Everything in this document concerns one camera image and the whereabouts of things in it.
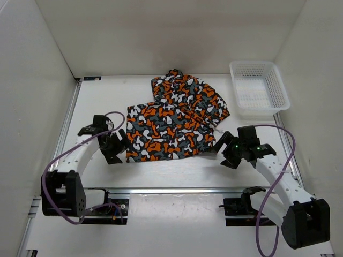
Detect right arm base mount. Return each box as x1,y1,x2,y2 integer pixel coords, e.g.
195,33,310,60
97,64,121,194
218,186,266,226

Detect blue label sticker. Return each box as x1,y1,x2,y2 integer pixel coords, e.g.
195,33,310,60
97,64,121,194
83,76,102,81

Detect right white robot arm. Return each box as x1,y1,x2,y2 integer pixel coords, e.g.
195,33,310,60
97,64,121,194
209,125,330,249

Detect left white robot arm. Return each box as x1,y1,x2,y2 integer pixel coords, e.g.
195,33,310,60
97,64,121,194
41,115,129,224

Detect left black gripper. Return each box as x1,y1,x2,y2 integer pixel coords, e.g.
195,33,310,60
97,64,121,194
100,128,136,164

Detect aluminium right rail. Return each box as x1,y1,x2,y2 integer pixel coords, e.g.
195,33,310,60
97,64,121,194
273,113,305,188

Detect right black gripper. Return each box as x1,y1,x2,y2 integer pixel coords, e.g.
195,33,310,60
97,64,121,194
208,131,246,169

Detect aluminium left rail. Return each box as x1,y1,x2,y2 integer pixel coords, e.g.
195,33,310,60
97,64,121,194
53,78,82,158

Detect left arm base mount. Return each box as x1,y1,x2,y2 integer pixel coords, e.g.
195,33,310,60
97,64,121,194
82,189,130,225

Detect orange camouflage shorts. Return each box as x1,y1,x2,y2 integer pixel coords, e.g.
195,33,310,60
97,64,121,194
126,69,230,162

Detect white plastic basket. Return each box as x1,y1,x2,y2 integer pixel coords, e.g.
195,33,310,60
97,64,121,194
229,61,290,118

